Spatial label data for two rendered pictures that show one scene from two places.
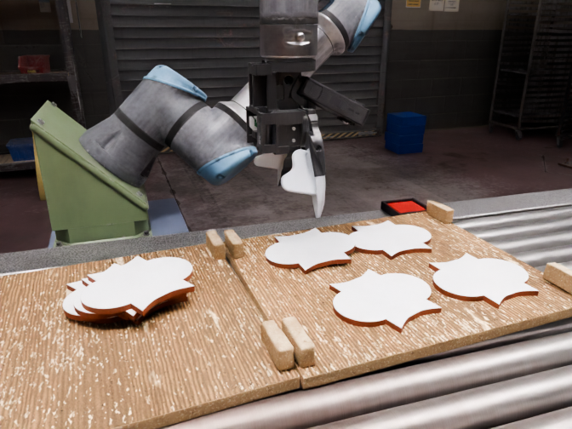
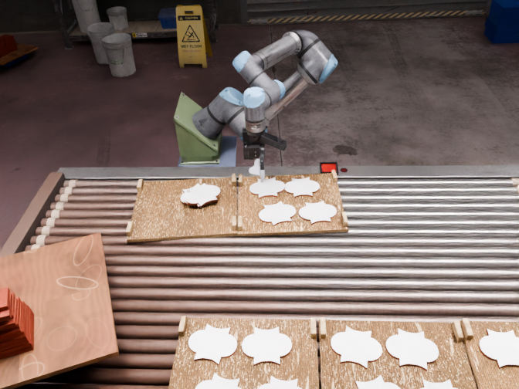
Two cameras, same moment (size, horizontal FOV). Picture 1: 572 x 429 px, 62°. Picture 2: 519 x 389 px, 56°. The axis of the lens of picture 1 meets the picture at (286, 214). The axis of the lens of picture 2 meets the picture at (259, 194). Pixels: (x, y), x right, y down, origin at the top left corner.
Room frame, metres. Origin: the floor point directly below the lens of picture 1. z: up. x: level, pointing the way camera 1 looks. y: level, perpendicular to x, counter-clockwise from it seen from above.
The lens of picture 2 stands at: (-0.80, -0.56, 2.16)
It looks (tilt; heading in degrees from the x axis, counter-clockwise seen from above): 39 degrees down; 21
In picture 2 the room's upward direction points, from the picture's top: 3 degrees counter-clockwise
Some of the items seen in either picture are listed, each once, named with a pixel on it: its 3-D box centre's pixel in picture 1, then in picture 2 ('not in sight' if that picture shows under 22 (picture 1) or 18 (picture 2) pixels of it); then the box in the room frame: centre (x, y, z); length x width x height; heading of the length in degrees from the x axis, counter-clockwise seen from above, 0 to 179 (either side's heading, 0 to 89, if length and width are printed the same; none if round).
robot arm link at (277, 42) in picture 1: (289, 43); (255, 123); (0.65, 0.00, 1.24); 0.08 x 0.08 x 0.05
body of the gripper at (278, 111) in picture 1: (283, 106); (254, 142); (0.65, 0.00, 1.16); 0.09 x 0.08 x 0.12; 111
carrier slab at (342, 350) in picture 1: (386, 272); (290, 202); (0.62, -0.15, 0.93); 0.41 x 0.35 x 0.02; 111
